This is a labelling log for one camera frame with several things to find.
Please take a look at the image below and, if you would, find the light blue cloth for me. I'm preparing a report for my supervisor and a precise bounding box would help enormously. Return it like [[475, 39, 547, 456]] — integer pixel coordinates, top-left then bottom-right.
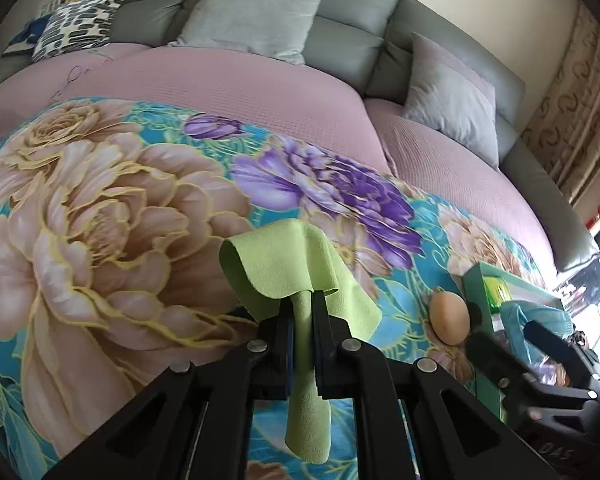
[[500, 300, 573, 366]]

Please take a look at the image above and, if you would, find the lime green cloth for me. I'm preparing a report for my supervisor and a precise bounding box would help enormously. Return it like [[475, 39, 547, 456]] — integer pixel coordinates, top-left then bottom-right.
[[219, 219, 381, 464]]

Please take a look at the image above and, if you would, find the beige potato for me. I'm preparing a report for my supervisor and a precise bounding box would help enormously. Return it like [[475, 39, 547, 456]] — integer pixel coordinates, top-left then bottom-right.
[[429, 292, 470, 346]]

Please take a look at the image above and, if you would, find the white tray teal rim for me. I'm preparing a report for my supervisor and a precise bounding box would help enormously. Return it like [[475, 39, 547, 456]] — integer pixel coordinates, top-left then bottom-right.
[[460, 260, 566, 424]]

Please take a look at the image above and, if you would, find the floral teal blanket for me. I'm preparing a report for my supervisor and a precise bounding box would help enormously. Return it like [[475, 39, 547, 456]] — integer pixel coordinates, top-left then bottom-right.
[[0, 98, 544, 479]]

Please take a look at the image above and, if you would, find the beige patterned curtain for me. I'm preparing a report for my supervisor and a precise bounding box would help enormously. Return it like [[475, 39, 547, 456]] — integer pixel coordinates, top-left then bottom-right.
[[522, 3, 600, 204]]

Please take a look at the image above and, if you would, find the pink sofa seat cover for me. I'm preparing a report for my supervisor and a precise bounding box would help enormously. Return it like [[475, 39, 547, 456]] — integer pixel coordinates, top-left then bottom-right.
[[0, 44, 556, 278]]

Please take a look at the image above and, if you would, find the grey pink right cushion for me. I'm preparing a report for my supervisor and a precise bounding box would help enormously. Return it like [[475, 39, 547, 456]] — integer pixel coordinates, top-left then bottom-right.
[[403, 34, 498, 168]]

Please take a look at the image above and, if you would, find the grey sofa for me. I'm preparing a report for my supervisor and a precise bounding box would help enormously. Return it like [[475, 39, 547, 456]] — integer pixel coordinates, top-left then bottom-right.
[[0, 0, 598, 274]]

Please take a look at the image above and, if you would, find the grey middle cushion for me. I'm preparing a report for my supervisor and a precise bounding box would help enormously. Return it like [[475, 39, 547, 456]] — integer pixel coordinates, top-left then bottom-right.
[[171, 0, 322, 65]]

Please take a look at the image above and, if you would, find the black white patterned cushion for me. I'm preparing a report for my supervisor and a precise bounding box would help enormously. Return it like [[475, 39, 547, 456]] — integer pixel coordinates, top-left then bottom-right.
[[31, 0, 125, 63]]

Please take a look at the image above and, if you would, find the blue cushion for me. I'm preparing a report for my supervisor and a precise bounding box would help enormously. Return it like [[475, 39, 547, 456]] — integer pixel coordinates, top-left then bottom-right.
[[2, 13, 52, 56]]

